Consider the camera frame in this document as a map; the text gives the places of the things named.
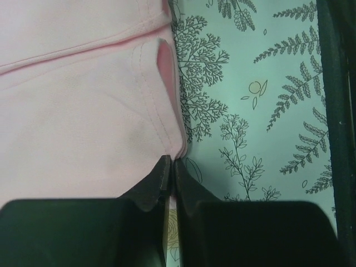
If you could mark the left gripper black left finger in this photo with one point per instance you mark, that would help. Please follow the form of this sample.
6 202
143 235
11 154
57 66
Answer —
130 230

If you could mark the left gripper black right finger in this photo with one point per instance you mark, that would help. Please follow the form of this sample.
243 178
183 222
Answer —
213 232

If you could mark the pink t-shirt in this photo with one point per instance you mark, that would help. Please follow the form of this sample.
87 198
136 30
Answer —
89 97

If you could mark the floral patterned table mat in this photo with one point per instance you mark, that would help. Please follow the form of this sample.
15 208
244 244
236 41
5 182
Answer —
253 103

